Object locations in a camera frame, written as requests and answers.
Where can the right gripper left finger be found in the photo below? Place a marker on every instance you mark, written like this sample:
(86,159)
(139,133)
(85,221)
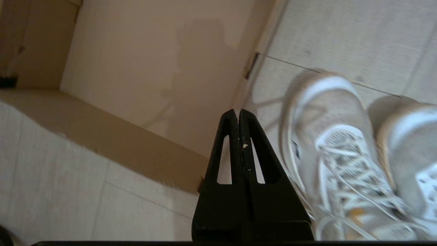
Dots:
(211,212)

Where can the white sneaker orange insole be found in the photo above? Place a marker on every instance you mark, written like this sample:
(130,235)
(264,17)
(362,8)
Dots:
(327,102)

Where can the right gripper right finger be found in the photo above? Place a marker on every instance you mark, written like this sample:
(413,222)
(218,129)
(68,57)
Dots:
(283,212)

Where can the brown cardboard shoe box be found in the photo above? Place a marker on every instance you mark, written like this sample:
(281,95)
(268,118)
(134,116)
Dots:
(136,68)

